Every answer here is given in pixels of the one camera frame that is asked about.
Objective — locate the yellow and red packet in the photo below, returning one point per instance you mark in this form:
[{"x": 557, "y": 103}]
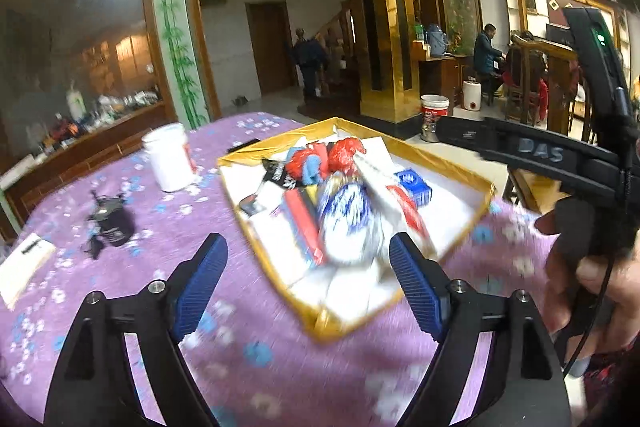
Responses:
[{"x": 302, "y": 222}]

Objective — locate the cluttered wooden counter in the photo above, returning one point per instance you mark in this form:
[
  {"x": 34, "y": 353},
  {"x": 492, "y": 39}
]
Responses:
[{"x": 75, "y": 152}]

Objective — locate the wooden door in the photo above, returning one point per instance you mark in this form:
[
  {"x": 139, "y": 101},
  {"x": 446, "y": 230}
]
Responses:
[{"x": 270, "y": 49}]

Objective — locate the blue and white packet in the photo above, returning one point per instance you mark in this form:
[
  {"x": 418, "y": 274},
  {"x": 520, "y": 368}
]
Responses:
[{"x": 350, "y": 222}]

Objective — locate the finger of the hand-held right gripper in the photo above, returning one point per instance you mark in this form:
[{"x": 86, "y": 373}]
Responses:
[{"x": 465, "y": 132}]

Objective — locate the red and white packet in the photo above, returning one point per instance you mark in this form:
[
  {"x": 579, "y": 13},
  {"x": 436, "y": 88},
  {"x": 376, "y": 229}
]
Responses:
[{"x": 410, "y": 217}]

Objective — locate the purple floral tablecloth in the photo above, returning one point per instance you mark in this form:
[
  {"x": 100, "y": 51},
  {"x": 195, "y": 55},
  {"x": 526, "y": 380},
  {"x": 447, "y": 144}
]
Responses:
[{"x": 150, "y": 307}]

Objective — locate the white bottle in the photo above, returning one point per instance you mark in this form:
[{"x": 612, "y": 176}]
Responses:
[{"x": 76, "y": 102}]

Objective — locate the blue bag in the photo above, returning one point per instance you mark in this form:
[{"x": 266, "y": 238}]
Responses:
[{"x": 436, "y": 41}]

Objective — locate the black snack packet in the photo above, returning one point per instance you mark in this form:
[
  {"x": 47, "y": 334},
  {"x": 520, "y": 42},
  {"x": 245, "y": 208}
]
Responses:
[{"x": 277, "y": 174}]

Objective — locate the white notebook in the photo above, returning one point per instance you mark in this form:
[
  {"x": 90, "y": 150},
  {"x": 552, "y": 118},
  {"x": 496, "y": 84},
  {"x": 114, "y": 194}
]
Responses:
[{"x": 25, "y": 272}]

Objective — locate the person's right hand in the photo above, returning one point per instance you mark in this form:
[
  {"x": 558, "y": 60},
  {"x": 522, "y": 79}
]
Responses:
[{"x": 590, "y": 302}]

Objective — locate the red snack packets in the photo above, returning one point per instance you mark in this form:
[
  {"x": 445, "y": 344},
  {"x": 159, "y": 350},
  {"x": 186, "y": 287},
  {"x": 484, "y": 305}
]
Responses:
[{"x": 305, "y": 162}]

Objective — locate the red and white bucket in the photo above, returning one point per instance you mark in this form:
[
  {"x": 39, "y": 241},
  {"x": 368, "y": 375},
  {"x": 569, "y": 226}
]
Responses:
[{"x": 435, "y": 117}]

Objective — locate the white soft pack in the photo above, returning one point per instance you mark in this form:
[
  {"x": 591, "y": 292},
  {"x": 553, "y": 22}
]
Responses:
[{"x": 350, "y": 287}]

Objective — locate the black smartphone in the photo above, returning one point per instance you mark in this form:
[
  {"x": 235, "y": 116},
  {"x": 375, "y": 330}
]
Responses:
[{"x": 242, "y": 145}]

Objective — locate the small blue packet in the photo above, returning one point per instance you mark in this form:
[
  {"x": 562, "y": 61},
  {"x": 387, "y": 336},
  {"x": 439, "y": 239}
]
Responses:
[{"x": 414, "y": 184}]

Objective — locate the white floor appliance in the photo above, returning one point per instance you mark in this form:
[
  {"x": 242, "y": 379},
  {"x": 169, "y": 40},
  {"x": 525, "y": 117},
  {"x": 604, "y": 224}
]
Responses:
[{"x": 472, "y": 94}]

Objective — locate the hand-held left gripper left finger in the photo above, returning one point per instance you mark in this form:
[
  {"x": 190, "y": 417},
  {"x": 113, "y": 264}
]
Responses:
[{"x": 200, "y": 287}]

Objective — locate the white plastic jar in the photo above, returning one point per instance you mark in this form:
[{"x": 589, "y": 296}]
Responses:
[{"x": 170, "y": 162}]

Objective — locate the dark wooden chair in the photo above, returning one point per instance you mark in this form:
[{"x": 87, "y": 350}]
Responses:
[{"x": 560, "y": 72}]

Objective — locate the bamboo painted pillar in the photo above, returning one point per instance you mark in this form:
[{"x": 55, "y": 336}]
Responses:
[{"x": 172, "y": 32}]

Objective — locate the yellow box with white lining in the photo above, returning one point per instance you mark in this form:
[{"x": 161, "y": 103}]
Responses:
[{"x": 450, "y": 212}]

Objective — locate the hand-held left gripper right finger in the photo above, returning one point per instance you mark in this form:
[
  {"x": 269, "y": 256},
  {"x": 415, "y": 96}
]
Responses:
[{"x": 415, "y": 292}]

